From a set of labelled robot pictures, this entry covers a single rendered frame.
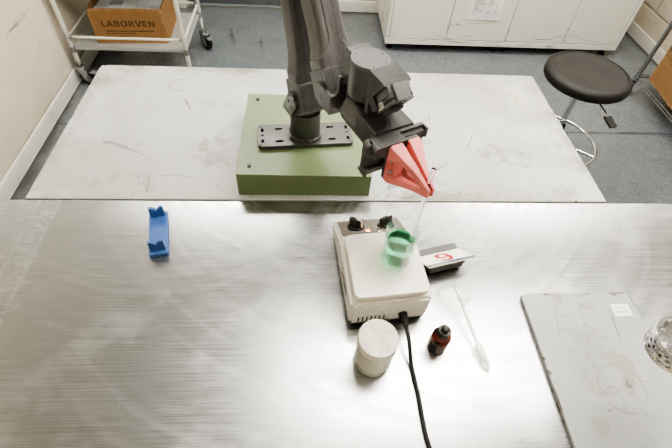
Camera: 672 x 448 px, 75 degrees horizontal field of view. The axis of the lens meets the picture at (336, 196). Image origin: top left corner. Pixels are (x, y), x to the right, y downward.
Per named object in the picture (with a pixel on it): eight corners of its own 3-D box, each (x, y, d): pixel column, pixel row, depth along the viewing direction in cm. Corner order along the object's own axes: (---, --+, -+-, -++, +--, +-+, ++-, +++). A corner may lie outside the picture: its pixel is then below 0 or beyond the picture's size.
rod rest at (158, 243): (150, 216, 85) (145, 204, 83) (168, 213, 86) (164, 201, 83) (149, 258, 79) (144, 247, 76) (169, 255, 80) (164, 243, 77)
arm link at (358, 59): (409, 61, 62) (365, 21, 68) (357, 74, 58) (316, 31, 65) (395, 125, 70) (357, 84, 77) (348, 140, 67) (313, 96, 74)
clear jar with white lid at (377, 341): (397, 371, 68) (406, 350, 62) (361, 384, 66) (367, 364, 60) (381, 335, 72) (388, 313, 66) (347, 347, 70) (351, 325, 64)
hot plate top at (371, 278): (343, 237, 75) (343, 234, 74) (411, 232, 76) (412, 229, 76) (354, 301, 67) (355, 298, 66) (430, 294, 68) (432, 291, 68)
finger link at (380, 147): (452, 170, 57) (412, 127, 62) (407, 187, 55) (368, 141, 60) (440, 203, 62) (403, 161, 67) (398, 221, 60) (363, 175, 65)
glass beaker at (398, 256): (399, 239, 74) (407, 209, 68) (418, 263, 71) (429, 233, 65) (369, 253, 72) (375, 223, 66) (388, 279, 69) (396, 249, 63)
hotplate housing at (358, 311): (331, 230, 85) (333, 203, 80) (397, 225, 87) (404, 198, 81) (349, 339, 71) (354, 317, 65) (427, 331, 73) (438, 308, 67)
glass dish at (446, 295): (458, 282, 79) (461, 276, 78) (473, 309, 76) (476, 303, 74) (430, 289, 78) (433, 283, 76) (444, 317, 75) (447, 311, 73)
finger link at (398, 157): (464, 166, 58) (423, 123, 63) (420, 182, 55) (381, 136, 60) (451, 199, 63) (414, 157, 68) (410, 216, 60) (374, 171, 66)
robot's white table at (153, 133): (173, 253, 186) (100, 64, 119) (453, 252, 194) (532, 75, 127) (145, 368, 154) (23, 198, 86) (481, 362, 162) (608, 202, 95)
